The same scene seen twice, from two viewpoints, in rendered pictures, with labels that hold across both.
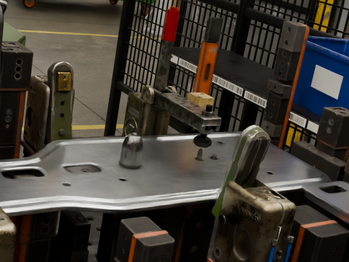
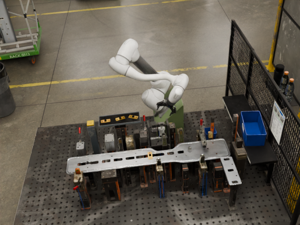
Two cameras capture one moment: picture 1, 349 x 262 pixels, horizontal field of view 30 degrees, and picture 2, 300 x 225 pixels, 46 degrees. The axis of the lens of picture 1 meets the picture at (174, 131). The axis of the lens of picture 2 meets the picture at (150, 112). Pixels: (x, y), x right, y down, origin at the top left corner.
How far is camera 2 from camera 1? 2.29 m
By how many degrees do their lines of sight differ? 36
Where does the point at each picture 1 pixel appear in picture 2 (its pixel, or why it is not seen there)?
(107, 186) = (182, 157)
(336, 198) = (224, 162)
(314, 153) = (233, 146)
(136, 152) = (189, 150)
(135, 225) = (183, 166)
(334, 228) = (220, 168)
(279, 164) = (221, 150)
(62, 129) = (181, 140)
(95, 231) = not seen: hidden behind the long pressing
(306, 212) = (218, 164)
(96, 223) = not seen: hidden behind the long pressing
